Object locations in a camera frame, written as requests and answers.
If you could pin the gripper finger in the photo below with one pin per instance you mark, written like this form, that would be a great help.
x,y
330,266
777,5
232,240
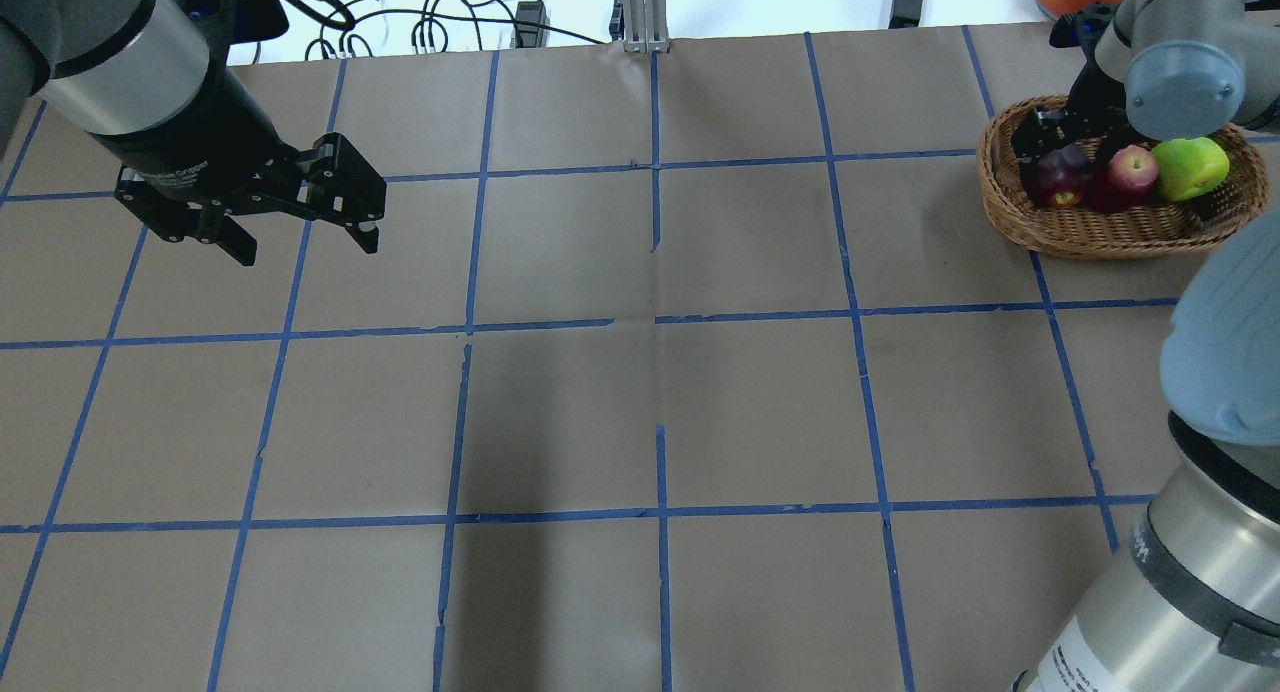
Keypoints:
x,y
365,232
225,232
1028,168

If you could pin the dark red apple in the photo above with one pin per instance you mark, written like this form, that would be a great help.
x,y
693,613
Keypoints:
x,y
1062,177

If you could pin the red yellow apple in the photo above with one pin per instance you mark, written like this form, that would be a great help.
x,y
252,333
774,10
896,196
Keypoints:
x,y
1132,170

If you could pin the green apple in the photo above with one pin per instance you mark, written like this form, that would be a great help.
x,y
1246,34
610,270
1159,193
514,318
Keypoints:
x,y
1189,168

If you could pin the woven wicker basket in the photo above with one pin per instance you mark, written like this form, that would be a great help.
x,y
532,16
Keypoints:
x,y
1145,231

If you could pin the black power adapter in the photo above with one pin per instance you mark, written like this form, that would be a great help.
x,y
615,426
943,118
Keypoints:
x,y
905,13

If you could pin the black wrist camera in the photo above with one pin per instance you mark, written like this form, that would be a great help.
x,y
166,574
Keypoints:
x,y
1082,28

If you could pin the aluminium frame post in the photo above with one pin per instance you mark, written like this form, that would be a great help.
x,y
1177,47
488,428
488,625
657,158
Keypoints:
x,y
641,26

